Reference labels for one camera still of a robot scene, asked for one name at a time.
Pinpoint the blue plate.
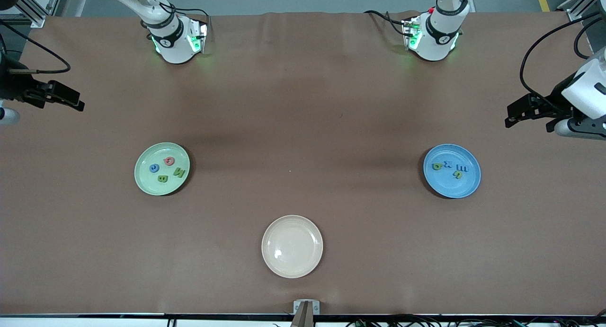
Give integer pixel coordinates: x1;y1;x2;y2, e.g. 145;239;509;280
423;143;482;199

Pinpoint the green plate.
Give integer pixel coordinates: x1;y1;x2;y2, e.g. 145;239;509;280
134;142;191;196

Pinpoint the brown table mat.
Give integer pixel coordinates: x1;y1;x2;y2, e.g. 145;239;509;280
0;11;606;316

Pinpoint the beige plate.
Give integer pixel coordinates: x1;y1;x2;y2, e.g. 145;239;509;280
261;215;324;279

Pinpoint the black base cable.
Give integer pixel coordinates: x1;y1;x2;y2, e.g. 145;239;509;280
159;0;210;20
364;9;409;36

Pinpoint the metal mount bracket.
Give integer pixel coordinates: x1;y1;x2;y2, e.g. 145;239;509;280
293;300;321;316

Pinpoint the grey camera stand pole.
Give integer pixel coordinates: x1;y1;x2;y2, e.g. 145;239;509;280
290;302;314;327

